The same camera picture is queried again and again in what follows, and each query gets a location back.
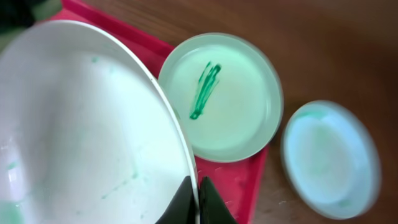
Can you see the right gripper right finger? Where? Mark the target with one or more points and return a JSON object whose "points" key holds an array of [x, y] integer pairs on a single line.
{"points": [[212, 207]]}

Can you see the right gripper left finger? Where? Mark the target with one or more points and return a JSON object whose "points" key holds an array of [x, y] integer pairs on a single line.
{"points": [[182, 208]]}

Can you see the pale green plate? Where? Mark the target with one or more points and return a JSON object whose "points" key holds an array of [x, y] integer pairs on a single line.
{"points": [[226, 94]]}

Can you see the white plate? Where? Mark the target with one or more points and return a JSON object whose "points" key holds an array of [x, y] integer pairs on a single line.
{"points": [[87, 133]]}

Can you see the light blue plate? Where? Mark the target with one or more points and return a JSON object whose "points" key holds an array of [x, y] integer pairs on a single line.
{"points": [[331, 160]]}

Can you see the red plastic tray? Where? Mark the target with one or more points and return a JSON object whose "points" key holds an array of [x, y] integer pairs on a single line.
{"points": [[238, 182]]}

